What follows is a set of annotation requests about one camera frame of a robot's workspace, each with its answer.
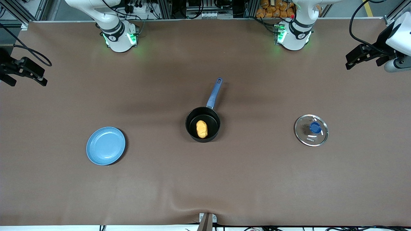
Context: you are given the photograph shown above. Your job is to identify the glass lid with blue knob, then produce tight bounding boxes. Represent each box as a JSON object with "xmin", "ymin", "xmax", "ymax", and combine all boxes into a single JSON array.
[{"xmin": 294, "ymin": 115, "xmax": 329, "ymax": 147}]

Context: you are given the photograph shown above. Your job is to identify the yellow potato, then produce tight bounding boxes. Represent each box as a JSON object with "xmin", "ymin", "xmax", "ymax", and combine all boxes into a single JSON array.
[{"xmin": 196, "ymin": 120, "xmax": 208, "ymax": 139}]

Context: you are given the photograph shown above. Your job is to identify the blue plate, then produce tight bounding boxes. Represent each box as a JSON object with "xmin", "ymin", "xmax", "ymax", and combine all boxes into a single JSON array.
[{"xmin": 86, "ymin": 127, "xmax": 126, "ymax": 166}]

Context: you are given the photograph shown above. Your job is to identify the white power strip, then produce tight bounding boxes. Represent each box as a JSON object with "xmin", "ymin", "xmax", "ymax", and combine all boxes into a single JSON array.
[{"xmin": 116, "ymin": 4, "xmax": 151, "ymax": 14}]

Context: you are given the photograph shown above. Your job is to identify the brown table mat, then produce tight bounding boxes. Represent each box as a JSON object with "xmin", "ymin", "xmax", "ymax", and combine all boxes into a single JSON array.
[{"xmin": 0, "ymin": 18, "xmax": 411, "ymax": 227}]

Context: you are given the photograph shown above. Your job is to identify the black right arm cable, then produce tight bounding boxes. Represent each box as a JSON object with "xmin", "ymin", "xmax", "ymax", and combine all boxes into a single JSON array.
[{"xmin": 0, "ymin": 24, "xmax": 52, "ymax": 67}]

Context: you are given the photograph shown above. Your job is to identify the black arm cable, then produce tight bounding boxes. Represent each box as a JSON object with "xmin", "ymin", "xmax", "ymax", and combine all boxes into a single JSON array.
[
  {"xmin": 349, "ymin": 0, "xmax": 390, "ymax": 56},
  {"xmin": 0, "ymin": 24, "xmax": 52, "ymax": 67}
]

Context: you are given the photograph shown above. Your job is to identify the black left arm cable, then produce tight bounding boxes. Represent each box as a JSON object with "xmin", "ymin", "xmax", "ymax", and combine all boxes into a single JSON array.
[{"xmin": 349, "ymin": 0, "xmax": 390, "ymax": 56}]

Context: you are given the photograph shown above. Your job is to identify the black pot with blue handle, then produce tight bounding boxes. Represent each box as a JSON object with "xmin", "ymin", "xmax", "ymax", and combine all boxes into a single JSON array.
[{"xmin": 185, "ymin": 78, "xmax": 223, "ymax": 143}]

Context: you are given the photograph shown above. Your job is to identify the metal table clamp bracket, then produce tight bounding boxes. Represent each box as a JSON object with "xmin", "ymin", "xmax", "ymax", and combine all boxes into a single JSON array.
[{"xmin": 198, "ymin": 212, "xmax": 217, "ymax": 231}]

